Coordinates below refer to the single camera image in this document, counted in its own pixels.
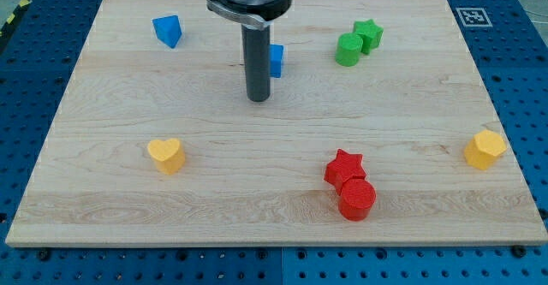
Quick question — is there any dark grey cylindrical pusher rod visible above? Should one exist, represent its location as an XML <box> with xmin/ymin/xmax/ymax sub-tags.
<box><xmin>241</xmin><ymin>26</ymin><xmax>271</xmax><ymax>102</ymax></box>

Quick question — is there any blue cube block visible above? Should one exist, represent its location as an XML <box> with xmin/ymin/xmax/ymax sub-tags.
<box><xmin>270</xmin><ymin>44</ymin><xmax>284</xmax><ymax>78</ymax></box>

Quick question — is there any green star block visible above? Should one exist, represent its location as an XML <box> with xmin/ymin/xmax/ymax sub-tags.
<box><xmin>353</xmin><ymin>19</ymin><xmax>384</xmax><ymax>55</ymax></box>

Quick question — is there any red star block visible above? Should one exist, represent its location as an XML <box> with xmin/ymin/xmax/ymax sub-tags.
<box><xmin>324</xmin><ymin>149</ymin><xmax>366</xmax><ymax>195</ymax></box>

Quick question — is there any blue triangular prism block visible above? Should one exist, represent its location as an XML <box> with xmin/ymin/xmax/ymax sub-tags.
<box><xmin>152</xmin><ymin>15</ymin><xmax>182</xmax><ymax>49</ymax></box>

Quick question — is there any green cylinder block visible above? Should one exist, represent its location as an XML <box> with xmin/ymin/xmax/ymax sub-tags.
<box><xmin>335</xmin><ymin>33</ymin><xmax>363</xmax><ymax>67</ymax></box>

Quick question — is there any yellow heart block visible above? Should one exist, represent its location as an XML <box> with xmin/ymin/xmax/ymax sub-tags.
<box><xmin>147</xmin><ymin>138</ymin><xmax>186</xmax><ymax>175</ymax></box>

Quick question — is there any light wooden board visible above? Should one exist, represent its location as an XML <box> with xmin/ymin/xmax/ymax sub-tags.
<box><xmin>6</xmin><ymin>0</ymin><xmax>547</xmax><ymax>248</ymax></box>

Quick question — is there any red cylinder block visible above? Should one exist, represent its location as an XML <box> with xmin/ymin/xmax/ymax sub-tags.
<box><xmin>338</xmin><ymin>178</ymin><xmax>377</xmax><ymax>222</ymax></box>

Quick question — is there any white fiducial marker tag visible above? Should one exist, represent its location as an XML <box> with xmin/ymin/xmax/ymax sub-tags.
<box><xmin>456</xmin><ymin>7</ymin><xmax>492</xmax><ymax>27</ymax></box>

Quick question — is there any yellow hexagon block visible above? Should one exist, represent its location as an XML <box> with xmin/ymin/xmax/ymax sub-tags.
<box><xmin>463</xmin><ymin>129</ymin><xmax>507</xmax><ymax>170</ymax></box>

